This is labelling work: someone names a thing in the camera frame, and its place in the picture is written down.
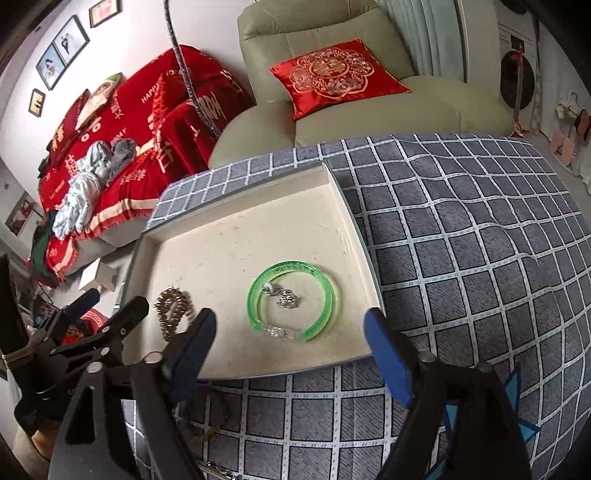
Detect silver hair clip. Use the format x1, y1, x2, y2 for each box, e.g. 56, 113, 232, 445
198, 462, 239, 480

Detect braided tan rope bracelet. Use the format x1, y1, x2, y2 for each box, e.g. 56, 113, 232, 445
191, 386, 233, 446

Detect red sofa throw blanket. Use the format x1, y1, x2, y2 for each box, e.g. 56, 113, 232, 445
30, 45, 254, 286

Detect silver pearl earring charm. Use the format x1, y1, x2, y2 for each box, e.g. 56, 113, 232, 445
262, 282, 300, 309

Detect light blue crumpled clothes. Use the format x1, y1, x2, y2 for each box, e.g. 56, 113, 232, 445
52, 138, 137, 241

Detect grey-green shallow tray box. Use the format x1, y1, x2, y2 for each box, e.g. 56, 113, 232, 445
121, 161, 383, 380

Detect teal window curtain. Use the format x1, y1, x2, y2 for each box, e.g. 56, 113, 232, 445
378, 0, 465, 81

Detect blue checked tablecloth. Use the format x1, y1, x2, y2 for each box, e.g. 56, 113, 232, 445
147, 134, 590, 479

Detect green plastic bangle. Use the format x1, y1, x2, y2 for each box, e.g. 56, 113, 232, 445
246, 260, 335, 342

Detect green leather armchair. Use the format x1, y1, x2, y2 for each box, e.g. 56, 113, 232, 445
208, 1, 513, 168

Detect braided hanging cable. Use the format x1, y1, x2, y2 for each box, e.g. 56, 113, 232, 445
163, 0, 223, 139

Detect red embroidered cushion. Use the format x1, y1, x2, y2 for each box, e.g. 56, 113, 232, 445
270, 39, 410, 120

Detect brown spiral hair tie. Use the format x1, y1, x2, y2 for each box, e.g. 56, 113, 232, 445
153, 286, 195, 343

